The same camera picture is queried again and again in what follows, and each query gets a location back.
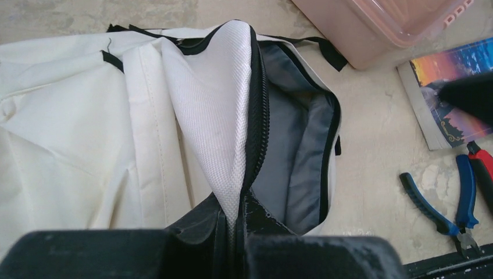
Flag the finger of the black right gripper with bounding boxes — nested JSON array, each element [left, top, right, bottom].
[[439, 72, 492, 126]]

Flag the blue thin book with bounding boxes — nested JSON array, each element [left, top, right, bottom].
[[397, 38, 492, 151]]

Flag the beige canvas backpack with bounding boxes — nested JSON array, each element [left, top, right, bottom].
[[1, 20, 341, 255]]

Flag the red handled cutter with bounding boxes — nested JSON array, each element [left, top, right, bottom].
[[467, 141, 492, 215]]

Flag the blue handled pliers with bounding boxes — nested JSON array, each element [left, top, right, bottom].
[[398, 154, 482, 259]]

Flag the translucent pink plastic box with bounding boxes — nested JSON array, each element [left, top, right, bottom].
[[294, 0, 474, 70]]

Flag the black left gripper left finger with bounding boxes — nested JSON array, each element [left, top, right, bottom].
[[1, 195, 227, 278]]

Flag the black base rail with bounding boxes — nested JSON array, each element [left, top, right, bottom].
[[403, 244, 492, 279]]

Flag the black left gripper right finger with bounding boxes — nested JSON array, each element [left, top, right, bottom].
[[235, 191, 408, 278]]

